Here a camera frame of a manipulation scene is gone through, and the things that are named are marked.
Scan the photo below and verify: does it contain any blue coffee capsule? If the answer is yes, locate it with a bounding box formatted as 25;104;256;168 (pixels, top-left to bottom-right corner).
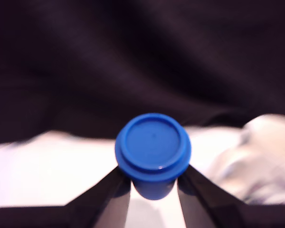
114;113;192;201

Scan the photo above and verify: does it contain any white illustrated coffee mug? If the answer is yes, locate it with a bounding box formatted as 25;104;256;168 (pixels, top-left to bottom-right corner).
210;114;285;205

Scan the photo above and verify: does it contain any white tablecloth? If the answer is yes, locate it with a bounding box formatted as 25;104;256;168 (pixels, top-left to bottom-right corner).
0;125;285;228

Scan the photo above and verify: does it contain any dark draped fleece garment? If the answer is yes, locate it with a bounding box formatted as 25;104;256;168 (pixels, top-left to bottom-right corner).
0;0;285;146

